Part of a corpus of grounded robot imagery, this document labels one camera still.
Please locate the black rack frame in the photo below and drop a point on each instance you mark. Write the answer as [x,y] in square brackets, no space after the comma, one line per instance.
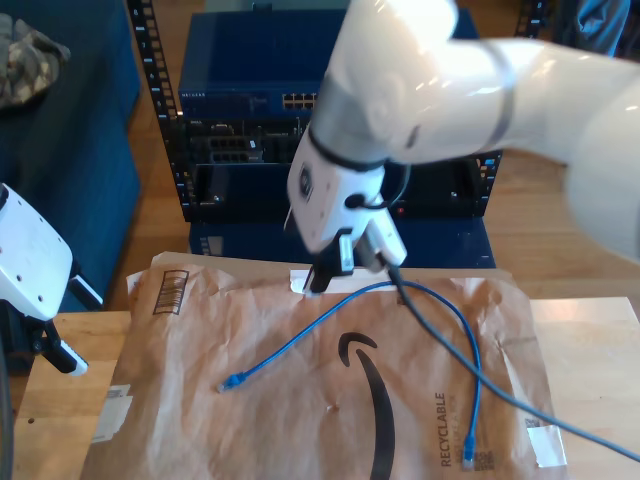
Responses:
[152,65]

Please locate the brown paper mailer envelope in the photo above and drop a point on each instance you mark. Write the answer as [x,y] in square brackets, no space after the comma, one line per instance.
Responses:
[225,400]

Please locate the blue network switch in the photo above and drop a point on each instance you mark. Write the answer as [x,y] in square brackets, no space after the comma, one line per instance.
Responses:
[240,55]

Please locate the black rack server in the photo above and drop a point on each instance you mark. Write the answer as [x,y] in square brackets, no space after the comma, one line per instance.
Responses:
[225,145]

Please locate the camouflage cloth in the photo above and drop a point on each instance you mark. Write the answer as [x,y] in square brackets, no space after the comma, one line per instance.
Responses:
[25,65]

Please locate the blue sofa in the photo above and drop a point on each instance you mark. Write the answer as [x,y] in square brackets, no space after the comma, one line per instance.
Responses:
[65,125]

